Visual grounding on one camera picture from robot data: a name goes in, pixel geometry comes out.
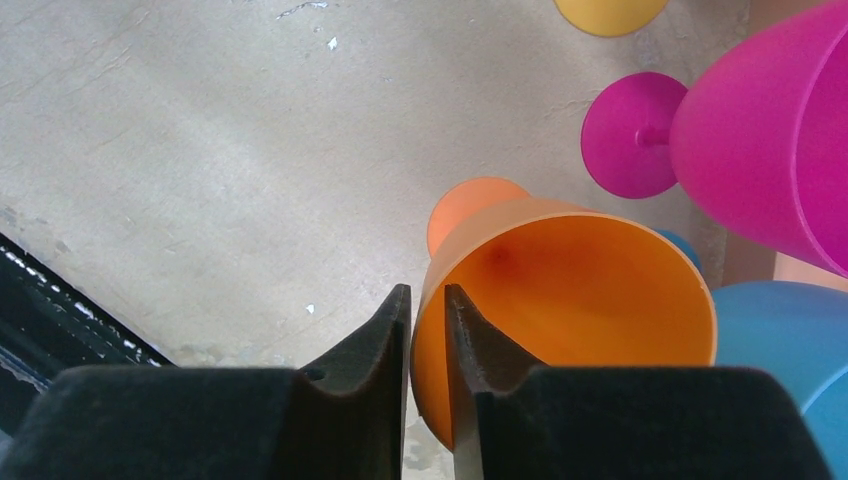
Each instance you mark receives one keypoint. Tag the blue wine glass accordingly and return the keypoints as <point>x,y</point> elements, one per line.
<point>795,333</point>

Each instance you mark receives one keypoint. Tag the yellow wine glass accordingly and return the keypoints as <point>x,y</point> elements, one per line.
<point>610,18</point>

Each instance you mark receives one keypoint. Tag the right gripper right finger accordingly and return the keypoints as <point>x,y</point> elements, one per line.
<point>514,417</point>

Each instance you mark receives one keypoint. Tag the orange wine glass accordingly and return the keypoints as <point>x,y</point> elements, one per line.
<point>571,285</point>

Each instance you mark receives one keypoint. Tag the pink wine glass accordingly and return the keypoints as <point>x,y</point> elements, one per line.
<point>758,142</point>

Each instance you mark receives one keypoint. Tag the peach plastic file organizer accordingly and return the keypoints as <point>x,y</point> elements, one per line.
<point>747,261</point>

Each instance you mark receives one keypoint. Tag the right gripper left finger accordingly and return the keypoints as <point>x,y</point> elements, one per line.
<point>339,417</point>

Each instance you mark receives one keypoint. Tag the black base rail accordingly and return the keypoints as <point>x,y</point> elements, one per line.
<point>48,326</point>

